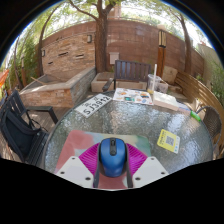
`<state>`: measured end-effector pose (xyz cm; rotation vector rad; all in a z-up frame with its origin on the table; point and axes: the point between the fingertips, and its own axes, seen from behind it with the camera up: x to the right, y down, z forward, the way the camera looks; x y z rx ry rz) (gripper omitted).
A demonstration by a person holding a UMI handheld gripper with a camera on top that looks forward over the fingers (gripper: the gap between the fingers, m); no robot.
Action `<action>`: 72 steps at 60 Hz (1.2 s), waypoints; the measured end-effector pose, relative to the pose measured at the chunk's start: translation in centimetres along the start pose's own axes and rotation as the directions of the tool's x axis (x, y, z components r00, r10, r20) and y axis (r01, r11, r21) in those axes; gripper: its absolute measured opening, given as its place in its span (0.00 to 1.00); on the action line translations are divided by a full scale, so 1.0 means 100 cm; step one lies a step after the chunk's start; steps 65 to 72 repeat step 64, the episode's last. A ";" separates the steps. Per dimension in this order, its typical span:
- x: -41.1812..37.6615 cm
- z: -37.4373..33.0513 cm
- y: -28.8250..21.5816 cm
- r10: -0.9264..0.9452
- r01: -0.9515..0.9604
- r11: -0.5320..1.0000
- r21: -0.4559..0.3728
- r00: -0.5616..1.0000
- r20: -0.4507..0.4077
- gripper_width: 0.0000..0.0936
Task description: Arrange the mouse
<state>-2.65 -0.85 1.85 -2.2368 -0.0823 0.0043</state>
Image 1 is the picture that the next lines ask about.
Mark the clear plastic cup with straw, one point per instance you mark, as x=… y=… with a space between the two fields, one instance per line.
x=153 y=83

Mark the concrete planter box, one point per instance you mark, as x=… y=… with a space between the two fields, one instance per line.
x=98 y=83

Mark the black folding chair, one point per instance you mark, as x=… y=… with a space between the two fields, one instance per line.
x=18 y=133

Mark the pale stone block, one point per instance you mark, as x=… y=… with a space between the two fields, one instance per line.
x=170 y=75

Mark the wall lamp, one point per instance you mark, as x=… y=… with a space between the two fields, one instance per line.
x=43 y=53
x=89 y=38

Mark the yellow square card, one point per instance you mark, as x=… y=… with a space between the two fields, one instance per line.
x=168 y=141

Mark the blue and black computer mouse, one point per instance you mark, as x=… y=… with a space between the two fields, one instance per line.
x=112 y=158

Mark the dark wooden slatted chair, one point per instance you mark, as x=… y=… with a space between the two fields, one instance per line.
x=131 y=70

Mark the brown wicker chair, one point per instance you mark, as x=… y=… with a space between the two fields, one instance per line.
x=211 y=125

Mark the slender tree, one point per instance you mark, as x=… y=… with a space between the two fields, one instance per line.
x=187 y=50

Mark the white licence plate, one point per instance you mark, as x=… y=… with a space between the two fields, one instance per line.
x=93 y=105

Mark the wooden garden lamp post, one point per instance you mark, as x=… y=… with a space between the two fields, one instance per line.
x=161 y=56

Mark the stone raised planter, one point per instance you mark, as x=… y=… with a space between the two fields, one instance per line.
x=56 y=90

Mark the curved wooden bench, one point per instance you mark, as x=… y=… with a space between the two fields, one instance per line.
x=196 y=91

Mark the green cylindrical bottle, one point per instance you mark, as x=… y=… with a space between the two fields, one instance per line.
x=195 y=116

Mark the red floral mouse pad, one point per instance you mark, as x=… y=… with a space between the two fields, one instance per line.
x=78 y=141

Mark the pale flat booklet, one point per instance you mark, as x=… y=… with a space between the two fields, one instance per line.
x=184 y=107

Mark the grey wall utility box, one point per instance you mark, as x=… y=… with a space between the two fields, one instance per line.
x=114 y=57

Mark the colourful sticker sheet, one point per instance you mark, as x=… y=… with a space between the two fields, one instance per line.
x=133 y=96

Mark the thick-trunked tree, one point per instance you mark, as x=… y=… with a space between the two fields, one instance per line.
x=101 y=43

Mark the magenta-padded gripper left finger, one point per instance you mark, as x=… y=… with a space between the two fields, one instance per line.
x=75 y=170

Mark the small planter with plants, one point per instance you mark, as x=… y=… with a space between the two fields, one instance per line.
x=164 y=87

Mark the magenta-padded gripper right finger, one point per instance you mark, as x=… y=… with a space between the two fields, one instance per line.
x=150 y=170

